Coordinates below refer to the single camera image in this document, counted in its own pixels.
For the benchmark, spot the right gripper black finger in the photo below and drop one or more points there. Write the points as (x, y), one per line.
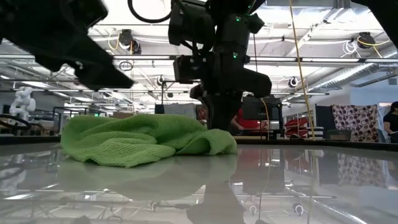
(224, 112)

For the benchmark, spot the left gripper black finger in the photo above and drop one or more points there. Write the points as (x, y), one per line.
(102, 77)

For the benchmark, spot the green microfibre towel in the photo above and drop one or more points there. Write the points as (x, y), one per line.
(130, 140)

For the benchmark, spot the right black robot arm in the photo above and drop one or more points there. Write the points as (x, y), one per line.
(230, 28)

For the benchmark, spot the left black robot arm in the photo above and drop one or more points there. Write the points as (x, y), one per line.
(31, 12)

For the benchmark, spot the person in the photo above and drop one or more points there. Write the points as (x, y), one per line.
(392, 121)
(245, 123)

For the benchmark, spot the black equipment box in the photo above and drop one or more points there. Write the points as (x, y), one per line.
(258, 109)

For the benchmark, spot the cardboard box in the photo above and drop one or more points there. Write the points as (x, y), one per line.
(121, 114)

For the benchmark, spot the grey fabric panel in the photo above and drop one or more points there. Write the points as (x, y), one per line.
(180, 110)

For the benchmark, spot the red plastic bins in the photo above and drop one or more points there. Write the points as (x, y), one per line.
(295, 124)

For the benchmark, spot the black curved hoop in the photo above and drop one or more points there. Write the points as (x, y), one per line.
(12, 117)

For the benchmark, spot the black white striped box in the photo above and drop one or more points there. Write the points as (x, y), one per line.
(317, 132)

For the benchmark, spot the dark navy panel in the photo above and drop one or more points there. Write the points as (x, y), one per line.
(325, 116)

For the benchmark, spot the dark grey box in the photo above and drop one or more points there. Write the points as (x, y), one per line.
(339, 135)

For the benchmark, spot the circle patterned cloth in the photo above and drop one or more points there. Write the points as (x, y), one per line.
(357, 119)

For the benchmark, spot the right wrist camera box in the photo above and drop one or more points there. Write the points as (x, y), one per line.
(188, 70)

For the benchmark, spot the black metal frame structure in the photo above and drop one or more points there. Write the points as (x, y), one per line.
(68, 108)

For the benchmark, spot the silver ventilation duct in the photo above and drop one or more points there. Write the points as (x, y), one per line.
(357, 74)

